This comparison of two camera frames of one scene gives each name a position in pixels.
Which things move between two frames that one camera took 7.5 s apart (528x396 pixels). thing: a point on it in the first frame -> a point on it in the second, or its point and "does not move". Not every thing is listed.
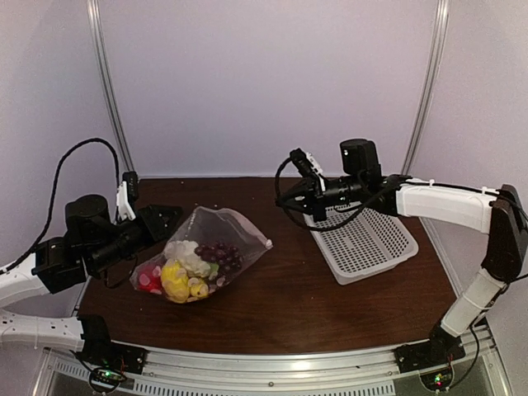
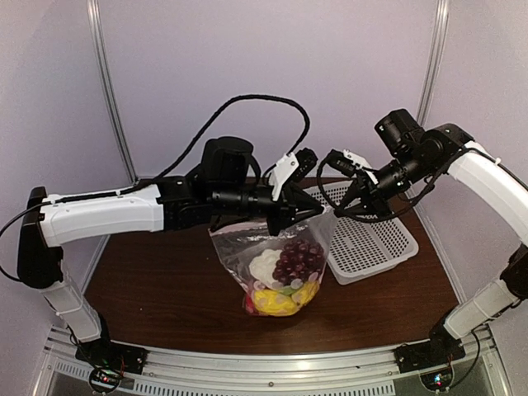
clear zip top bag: x=213 y=247 -> x=277 y=275
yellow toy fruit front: x=175 y=280 -> x=273 y=303
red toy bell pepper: x=149 y=279 -> x=249 y=305
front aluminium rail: x=378 y=371 does not move
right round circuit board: x=437 y=381 does not move
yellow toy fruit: x=197 y=289 -> x=306 y=294
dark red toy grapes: x=226 y=256 -> x=299 y=261
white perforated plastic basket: x=359 y=242 does not move
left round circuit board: x=106 y=379 does not move
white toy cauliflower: x=184 y=252 -> x=261 y=269
